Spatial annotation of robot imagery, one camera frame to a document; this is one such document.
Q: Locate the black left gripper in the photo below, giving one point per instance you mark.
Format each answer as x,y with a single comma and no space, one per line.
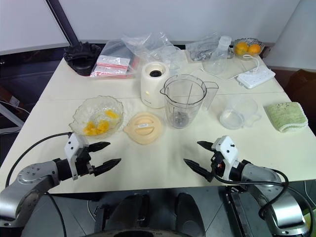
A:
82,165

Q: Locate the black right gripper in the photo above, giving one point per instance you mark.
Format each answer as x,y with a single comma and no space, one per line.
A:
218,164

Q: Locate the clear blender jar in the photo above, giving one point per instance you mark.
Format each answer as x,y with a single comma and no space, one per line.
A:
182,111

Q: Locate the clear plastic plate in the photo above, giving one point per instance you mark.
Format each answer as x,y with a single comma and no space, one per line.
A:
81,111

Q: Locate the beige blender lid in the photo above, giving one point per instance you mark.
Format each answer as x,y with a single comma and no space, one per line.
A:
145,128

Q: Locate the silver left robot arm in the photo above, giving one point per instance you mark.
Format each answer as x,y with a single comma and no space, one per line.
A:
29,177

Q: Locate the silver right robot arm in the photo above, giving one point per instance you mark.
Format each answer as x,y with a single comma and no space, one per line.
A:
261,172

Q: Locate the clear plastic measuring cup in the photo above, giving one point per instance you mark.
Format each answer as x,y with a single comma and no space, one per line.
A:
237,116

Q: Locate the dark rounded shape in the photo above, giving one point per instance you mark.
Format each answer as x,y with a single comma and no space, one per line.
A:
190,214

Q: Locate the pink striped zip bag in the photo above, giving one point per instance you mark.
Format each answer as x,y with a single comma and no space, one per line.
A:
108,72
113,61

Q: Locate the white blender base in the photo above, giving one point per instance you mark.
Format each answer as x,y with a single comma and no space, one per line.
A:
153,86

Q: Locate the green folded cloth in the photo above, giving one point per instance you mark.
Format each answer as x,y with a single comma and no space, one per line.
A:
284,116

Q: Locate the white power strip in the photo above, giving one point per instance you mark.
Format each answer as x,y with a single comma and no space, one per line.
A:
256,77

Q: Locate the black spiky rubber object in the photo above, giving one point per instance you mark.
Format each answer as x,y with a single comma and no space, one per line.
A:
81,59

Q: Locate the plastic bag with dark contents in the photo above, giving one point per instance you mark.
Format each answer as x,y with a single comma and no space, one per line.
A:
197,51

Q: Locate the large clear zip bag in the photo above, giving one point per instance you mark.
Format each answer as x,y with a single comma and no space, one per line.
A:
116,48

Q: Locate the whole orange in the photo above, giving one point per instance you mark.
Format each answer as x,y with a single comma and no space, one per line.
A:
254,49
241,48

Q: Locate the crumpled clear plastic bag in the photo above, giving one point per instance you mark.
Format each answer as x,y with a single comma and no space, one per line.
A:
145,43

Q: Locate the bag of oranges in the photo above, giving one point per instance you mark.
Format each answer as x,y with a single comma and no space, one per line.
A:
247,40

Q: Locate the dark metal pole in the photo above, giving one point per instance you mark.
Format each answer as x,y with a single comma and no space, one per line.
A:
67,19

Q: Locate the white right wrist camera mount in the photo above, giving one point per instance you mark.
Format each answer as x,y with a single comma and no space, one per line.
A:
227,148

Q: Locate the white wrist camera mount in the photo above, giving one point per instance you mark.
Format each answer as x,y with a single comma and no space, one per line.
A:
74,148
227,148

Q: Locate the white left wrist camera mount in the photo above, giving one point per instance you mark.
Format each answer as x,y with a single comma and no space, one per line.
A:
74,148

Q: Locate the grey metal frame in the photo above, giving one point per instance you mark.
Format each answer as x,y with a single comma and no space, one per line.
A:
10,116

